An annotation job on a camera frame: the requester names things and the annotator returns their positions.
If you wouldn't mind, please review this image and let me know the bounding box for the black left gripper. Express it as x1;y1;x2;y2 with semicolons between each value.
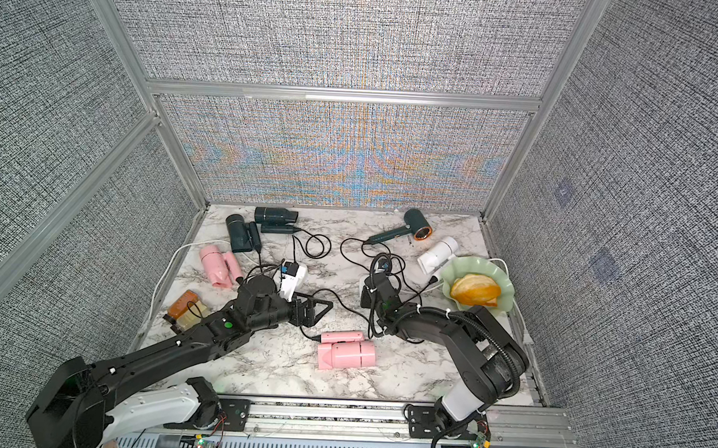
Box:
248;289;334;338

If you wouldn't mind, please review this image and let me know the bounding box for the black cable of pink dryer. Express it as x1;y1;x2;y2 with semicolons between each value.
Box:
298;286;375;346

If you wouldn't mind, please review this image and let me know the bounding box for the black cable of green dryer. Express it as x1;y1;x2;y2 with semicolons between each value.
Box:
338;236;374;274

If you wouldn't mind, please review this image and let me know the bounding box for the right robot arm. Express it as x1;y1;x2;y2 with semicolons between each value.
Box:
361;273;529;433

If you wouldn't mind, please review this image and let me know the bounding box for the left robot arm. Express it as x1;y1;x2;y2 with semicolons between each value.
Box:
25;276;333;448

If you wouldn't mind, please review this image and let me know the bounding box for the pink folded hair dryer front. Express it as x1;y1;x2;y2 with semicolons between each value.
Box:
317;331;377;371

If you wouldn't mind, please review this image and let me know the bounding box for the white hair dryer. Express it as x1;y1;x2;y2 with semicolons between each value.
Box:
417;236;459;276

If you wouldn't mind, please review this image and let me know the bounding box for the green hair dryer orange nozzle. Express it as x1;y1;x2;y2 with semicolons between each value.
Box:
365;208;433;245

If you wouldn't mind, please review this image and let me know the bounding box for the light green scalloped plate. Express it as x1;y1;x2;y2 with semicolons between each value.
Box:
440;256;515;314

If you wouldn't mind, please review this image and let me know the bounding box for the bread roll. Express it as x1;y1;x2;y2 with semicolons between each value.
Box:
449;274;501;306

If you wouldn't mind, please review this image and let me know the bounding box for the dark green hair dryer back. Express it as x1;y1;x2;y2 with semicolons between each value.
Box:
254;207;299;234

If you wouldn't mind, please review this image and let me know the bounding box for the dark green hair dryer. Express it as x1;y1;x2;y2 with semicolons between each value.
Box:
225;214;262;253
254;207;299;234

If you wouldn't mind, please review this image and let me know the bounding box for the dark green hair dryer left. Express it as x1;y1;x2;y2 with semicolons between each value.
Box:
225;214;262;253

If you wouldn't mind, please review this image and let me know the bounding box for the pink hair dryer left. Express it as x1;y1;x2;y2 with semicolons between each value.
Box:
199;245;244;288

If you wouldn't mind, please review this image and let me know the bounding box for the brown spice jar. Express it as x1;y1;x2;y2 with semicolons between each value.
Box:
167;290;200;320

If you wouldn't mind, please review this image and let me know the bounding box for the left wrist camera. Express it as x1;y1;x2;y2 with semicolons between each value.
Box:
279;261;308;302

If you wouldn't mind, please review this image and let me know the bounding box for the black cable of back dryer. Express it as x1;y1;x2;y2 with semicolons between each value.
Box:
290;226;334;261

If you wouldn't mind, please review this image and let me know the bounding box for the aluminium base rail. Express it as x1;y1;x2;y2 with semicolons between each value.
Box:
104;394;581;448

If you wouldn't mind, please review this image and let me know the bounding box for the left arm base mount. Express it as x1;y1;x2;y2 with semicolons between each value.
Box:
163;377;251;434

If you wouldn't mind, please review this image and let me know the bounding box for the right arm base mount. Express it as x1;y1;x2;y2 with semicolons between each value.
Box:
402;401;491;448

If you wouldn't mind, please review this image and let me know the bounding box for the white power strip cable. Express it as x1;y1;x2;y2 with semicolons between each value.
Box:
140;238;257;341

